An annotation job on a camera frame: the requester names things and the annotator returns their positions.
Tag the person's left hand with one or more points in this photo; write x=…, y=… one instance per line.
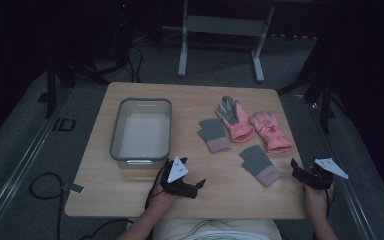
x=161, y=199

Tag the pink padded glove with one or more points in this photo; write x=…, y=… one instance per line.
x=270, y=132
x=240, y=130

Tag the metal floor rail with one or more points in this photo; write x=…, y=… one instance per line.
x=23, y=168
x=350, y=196

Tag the person's right hand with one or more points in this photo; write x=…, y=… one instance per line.
x=318, y=200

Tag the person's white clothing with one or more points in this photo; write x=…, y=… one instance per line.
x=216, y=230

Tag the white metal stand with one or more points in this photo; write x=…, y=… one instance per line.
x=226, y=25

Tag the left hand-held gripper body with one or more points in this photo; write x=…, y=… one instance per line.
x=177, y=171

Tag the clear plastic bin grey rim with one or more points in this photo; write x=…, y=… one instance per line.
x=143, y=133

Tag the grey knitted glove pink cuff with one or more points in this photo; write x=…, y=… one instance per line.
x=213, y=134
x=257, y=164

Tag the black tripod stand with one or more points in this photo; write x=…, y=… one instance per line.
x=51, y=90
x=325, y=100

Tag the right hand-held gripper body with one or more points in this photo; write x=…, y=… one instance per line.
x=326, y=170

